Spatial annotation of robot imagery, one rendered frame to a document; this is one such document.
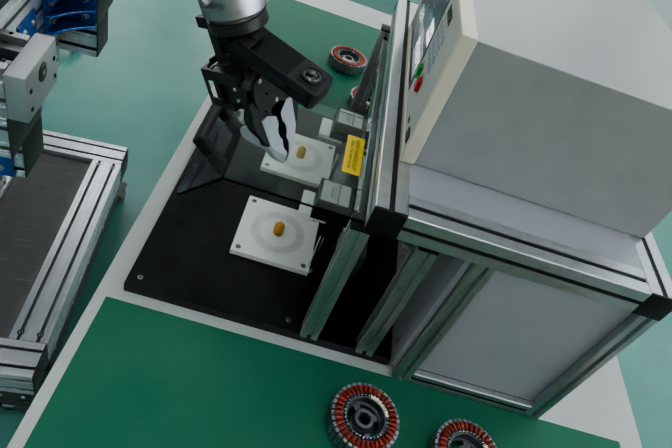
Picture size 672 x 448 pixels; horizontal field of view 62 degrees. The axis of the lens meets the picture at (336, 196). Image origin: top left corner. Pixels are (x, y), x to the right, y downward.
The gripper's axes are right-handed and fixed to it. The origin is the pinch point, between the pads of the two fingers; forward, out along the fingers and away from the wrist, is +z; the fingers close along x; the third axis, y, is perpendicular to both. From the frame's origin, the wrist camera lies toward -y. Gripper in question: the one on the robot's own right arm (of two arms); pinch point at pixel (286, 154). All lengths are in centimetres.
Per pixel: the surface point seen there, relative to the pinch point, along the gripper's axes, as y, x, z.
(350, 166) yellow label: -4.0, -8.5, 7.2
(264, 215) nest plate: 20.5, -10.1, 28.7
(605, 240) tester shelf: -38.7, -20.1, 18.7
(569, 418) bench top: -41, -13, 58
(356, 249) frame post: -10.0, 1.0, 13.2
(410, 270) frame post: -16.7, -2.1, 17.6
